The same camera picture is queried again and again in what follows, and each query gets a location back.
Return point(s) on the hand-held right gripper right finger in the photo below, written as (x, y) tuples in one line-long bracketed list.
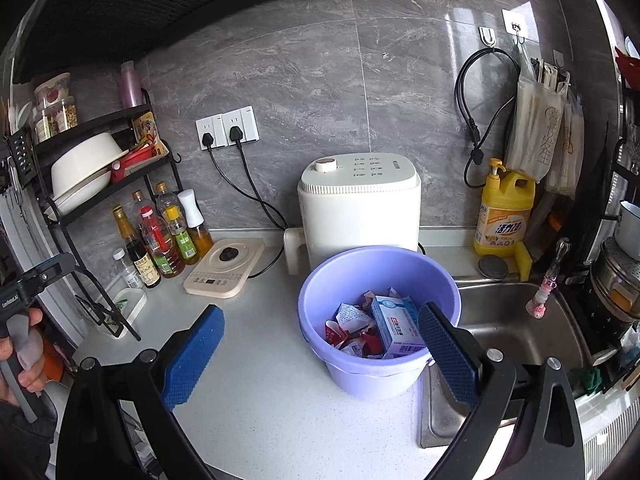
[(450, 355)]

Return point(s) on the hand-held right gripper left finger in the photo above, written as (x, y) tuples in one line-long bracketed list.
[(195, 355)]

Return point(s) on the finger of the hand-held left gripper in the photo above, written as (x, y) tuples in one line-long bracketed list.
[(55, 266)]

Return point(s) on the white blue medicine box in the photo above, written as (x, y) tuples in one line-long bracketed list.
[(395, 320)]

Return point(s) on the red snack packet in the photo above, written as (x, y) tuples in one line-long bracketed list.
[(370, 345)]

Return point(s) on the brown paper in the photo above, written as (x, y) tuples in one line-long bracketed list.
[(369, 301)]

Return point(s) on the purple plastic bucket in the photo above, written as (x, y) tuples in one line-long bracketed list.
[(350, 375)]

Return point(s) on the person's left forearm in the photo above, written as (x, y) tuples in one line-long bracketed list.
[(22, 445)]

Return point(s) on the person's left hand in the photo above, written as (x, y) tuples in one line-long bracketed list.
[(35, 375)]

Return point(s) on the white cutting board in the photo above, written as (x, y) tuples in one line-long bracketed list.
[(30, 240)]

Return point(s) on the white plate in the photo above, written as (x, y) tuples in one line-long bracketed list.
[(80, 202)]

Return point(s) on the steel sink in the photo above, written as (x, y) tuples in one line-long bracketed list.
[(510, 320)]

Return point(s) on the small clear bottle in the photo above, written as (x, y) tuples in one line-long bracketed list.
[(127, 272)]

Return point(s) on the orange object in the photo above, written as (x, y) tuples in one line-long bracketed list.
[(54, 360)]

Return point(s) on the white rectangular tray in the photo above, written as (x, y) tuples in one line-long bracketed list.
[(132, 307)]

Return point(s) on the dark soy sauce bottle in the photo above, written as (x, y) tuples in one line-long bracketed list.
[(145, 265)]

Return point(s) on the round metal lid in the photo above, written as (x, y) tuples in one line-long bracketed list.
[(492, 267)]

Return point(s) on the red cap oil bottle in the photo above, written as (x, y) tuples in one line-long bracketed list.
[(162, 255)]

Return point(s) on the large white bowl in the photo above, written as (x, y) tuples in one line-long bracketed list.
[(85, 165)]

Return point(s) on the gold cap bottle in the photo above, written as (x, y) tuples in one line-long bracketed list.
[(138, 196), (162, 195)]

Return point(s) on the yellow cap green label bottle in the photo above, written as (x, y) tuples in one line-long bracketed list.
[(186, 245)]

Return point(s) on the black perforated utensil holder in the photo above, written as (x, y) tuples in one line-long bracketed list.
[(22, 157)]

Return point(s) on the black kitchen rack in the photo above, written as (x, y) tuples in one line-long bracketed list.
[(130, 177)]

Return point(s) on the yellow sponge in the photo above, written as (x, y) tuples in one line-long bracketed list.
[(525, 262)]

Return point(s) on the red plastic container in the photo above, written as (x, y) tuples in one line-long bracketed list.
[(132, 165)]

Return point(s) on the clear jar of grains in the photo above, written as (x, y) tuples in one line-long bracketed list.
[(42, 127), (65, 116)]

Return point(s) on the green scouring cloth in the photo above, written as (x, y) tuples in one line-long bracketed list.
[(590, 380)]

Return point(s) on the yellow detergent bottle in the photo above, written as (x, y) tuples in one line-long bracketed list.
[(502, 220)]

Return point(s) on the white top oil sprayer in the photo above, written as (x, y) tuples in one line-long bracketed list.
[(190, 207)]

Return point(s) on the white spoon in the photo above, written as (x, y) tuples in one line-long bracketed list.
[(22, 117)]

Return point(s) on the yellow snack packet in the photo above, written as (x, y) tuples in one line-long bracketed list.
[(147, 132)]

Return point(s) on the white air fryer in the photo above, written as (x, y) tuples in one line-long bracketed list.
[(355, 220)]

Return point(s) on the clear lidded food container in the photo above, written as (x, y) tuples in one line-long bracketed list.
[(52, 91)]

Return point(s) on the steel steamer pot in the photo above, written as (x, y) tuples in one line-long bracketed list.
[(617, 275)]

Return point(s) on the pink bottle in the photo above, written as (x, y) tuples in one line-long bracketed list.
[(131, 87)]

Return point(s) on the white enamel mug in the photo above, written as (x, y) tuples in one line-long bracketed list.
[(631, 230)]

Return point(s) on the black dish rack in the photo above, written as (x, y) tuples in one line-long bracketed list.
[(607, 185)]

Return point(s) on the clear hanging bag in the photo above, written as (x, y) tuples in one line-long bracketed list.
[(567, 150)]

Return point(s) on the white printed hanging bag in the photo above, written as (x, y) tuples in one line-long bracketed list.
[(535, 130)]

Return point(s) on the red bowl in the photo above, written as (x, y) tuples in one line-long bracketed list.
[(629, 65)]

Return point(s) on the white wall socket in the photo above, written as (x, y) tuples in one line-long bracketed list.
[(217, 127), (247, 120)]

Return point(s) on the white wall hook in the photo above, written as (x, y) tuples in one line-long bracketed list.
[(487, 36)]

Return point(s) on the clear adhesive wall hook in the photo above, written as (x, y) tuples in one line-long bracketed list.
[(515, 22)]

